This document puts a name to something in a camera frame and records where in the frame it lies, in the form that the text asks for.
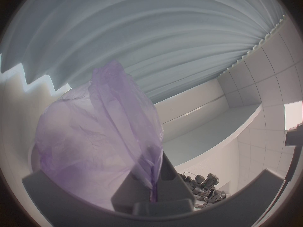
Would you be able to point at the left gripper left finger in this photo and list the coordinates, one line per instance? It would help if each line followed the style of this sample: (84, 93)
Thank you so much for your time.
(125, 195)

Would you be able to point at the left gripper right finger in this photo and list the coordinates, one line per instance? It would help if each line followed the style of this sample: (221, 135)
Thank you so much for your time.
(172, 188)

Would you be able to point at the purple plastic bag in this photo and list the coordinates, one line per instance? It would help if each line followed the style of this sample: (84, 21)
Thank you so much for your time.
(94, 126)

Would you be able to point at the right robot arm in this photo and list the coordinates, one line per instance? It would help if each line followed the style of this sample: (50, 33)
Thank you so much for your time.
(208, 185)

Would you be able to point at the white trash bin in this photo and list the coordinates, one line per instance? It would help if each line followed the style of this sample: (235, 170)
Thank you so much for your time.
(33, 159)

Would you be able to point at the white curtain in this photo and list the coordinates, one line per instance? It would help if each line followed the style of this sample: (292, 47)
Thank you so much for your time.
(142, 32)

